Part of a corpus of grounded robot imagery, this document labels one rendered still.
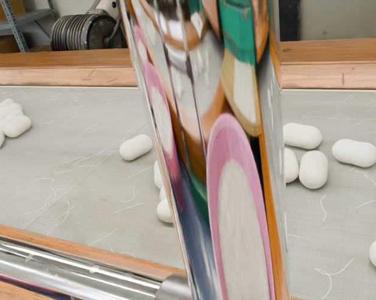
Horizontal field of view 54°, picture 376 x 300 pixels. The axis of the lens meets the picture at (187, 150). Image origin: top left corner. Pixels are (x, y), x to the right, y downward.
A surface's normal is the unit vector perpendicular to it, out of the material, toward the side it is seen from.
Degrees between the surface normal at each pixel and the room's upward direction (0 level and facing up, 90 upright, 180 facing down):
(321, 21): 90
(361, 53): 0
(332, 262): 0
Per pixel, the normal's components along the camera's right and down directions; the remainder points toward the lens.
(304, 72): -0.40, -0.22
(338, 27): -0.38, 0.52
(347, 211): -0.17, -0.84
